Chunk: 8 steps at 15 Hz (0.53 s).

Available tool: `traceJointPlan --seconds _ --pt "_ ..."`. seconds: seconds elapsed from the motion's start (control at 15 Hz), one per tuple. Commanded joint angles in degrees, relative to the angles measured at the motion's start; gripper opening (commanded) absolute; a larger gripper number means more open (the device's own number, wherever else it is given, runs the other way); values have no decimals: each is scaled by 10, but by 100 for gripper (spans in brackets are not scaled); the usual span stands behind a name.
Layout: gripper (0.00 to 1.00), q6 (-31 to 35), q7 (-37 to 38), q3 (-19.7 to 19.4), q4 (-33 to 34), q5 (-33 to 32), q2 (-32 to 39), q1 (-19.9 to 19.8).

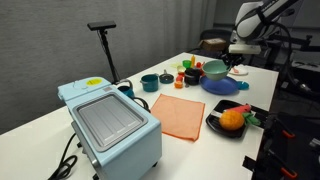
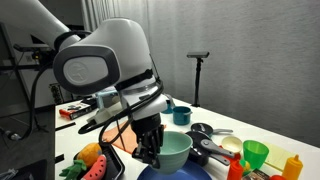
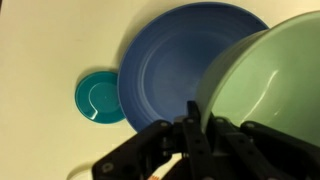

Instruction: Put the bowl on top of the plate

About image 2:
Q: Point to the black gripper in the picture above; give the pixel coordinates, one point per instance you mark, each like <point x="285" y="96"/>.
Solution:
<point x="146" y="126"/>

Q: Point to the mint green bowl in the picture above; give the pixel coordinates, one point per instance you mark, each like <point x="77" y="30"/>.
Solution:
<point x="175" y="151"/>

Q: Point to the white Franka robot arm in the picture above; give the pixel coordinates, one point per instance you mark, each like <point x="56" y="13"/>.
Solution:
<point x="126" y="50"/>

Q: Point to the blue plate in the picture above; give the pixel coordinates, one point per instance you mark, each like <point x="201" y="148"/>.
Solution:
<point x="190" y="173"/>

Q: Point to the small cream bowl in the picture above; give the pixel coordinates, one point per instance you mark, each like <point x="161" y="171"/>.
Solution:
<point x="231" y="143"/>

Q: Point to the teal toy pot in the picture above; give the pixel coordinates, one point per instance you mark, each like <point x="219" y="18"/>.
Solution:
<point x="181" y="115"/>

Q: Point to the orange cloth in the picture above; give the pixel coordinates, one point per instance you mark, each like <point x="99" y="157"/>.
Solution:
<point x="113" y="138"/>

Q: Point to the black tray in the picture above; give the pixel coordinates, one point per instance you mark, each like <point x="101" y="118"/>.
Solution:
<point x="115" y="165"/>

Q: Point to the black toy pot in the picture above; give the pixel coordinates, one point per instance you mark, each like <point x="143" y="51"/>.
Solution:
<point x="203" y="151"/>

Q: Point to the small black lidded pan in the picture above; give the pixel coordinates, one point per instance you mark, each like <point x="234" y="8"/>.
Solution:
<point x="203" y="128"/>

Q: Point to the watermelon slice plush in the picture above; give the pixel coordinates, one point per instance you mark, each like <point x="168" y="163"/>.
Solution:
<point x="96" y="168"/>

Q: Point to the light blue toaster oven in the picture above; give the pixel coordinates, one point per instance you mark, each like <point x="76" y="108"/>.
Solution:
<point x="107" y="98"/>

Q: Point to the orange plush fruit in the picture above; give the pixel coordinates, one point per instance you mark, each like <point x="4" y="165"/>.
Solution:
<point x="89" y="154"/>

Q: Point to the red black box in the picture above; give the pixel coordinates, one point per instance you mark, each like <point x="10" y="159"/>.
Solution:
<point x="77" y="110"/>

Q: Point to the tall red squeeze bottle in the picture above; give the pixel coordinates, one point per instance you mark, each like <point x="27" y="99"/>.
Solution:
<point x="235" y="170"/>

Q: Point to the black tape strip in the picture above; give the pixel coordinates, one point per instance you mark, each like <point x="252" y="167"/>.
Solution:
<point x="65" y="126"/>
<point x="59" y="158"/>

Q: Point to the green cup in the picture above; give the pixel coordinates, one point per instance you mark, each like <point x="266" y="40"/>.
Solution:
<point x="255" y="153"/>

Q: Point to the yellow green board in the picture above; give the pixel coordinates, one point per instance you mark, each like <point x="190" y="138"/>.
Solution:
<point x="277" y="156"/>

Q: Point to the red toy cap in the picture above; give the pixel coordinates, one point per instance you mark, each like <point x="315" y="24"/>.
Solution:
<point x="277" y="177"/>

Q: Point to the yellow squeeze bottle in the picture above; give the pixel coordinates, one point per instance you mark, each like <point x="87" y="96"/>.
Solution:
<point x="292" y="167"/>

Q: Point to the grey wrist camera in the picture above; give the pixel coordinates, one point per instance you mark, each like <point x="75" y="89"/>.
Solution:
<point x="100" y="116"/>

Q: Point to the black camera on stand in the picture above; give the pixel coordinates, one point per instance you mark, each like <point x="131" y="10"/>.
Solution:
<point x="198" y="66"/>

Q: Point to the wall outlet panel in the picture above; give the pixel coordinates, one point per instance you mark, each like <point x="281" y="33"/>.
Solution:
<point x="56" y="93"/>

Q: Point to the black metal frame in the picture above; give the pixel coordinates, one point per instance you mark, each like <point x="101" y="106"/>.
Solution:
<point x="33" y="48"/>

